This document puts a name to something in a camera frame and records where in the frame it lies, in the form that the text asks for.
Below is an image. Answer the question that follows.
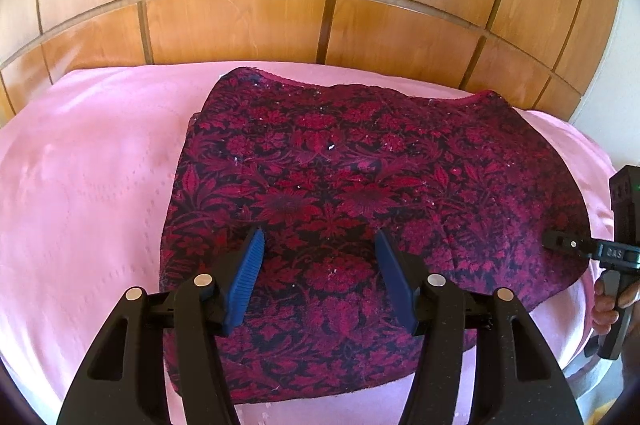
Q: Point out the pink bed sheet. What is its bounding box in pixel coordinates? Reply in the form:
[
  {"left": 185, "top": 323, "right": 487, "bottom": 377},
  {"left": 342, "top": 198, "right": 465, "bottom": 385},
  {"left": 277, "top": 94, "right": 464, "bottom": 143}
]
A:
[{"left": 0, "top": 61, "right": 622, "bottom": 425}]

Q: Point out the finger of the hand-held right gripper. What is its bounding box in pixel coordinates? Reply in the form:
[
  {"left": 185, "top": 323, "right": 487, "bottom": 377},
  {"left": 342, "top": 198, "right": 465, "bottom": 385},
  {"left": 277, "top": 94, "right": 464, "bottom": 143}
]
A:
[{"left": 542, "top": 229, "right": 596, "bottom": 262}]

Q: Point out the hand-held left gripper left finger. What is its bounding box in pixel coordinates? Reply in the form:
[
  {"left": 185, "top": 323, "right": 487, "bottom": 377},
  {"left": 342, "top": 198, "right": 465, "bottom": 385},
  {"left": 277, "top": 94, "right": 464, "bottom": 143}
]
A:
[{"left": 56, "top": 226, "right": 266, "bottom": 425}]

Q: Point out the person's right hand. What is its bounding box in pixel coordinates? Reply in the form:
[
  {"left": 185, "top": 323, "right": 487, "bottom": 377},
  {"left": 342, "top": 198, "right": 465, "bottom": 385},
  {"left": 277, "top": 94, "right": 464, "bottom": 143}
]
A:
[{"left": 592, "top": 276, "right": 640, "bottom": 337}]

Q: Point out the dark red floral garment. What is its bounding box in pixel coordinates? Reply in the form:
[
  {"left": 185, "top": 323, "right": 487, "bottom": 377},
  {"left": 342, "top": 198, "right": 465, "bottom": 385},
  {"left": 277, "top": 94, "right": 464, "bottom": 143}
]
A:
[{"left": 159, "top": 66, "right": 597, "bottom": 407}]

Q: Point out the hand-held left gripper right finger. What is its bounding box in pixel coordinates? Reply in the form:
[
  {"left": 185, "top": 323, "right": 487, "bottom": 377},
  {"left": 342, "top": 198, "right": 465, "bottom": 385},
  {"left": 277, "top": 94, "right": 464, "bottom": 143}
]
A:
[{"left": 374, "top": 228, "right": 585, "bottom": 425}]

